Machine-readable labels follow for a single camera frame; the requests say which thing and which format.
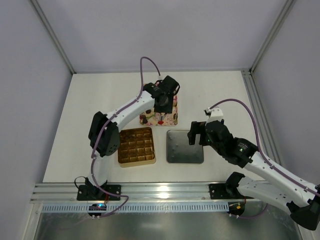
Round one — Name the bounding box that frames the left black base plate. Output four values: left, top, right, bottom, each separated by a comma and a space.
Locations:
76, 184, 122, 201

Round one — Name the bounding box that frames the slotted cable duct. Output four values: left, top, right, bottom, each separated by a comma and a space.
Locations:
41, 201, 229, 214

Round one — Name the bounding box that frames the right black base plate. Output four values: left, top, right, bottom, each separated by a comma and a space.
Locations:
208, 183, 229, 200

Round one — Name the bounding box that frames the right aluminium frame post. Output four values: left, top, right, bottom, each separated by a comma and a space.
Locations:
241, 0, 297, 76

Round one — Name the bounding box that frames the aluminium frame post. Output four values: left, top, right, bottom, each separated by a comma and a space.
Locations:
29, 0, 76, 75
241, 0, 297, 76

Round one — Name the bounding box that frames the silver tin lid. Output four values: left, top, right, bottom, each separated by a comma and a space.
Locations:
166, 130, 204, 164

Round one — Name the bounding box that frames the floral rectangular tray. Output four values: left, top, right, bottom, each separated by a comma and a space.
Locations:
139, 95, 178, 127

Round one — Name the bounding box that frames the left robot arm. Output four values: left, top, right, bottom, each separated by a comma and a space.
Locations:
76, 75, 180, 201

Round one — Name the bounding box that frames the left aluminium frame post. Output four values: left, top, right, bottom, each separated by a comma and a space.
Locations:
29, 0, 76, 75

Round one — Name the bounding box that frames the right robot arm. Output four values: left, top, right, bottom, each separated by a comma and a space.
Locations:
187, 120, 320, 231

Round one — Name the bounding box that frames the aluminium rail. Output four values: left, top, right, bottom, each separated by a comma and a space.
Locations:
31, 181, 266, 203

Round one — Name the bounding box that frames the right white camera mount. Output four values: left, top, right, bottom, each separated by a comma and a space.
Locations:
204, 107, 224, 123

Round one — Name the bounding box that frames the gold chocolate box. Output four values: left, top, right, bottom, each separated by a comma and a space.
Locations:
117, 127, 156, 168

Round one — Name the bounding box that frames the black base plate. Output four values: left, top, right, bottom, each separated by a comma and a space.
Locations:
208, 183, 229, 200
76, 184, 122, 201

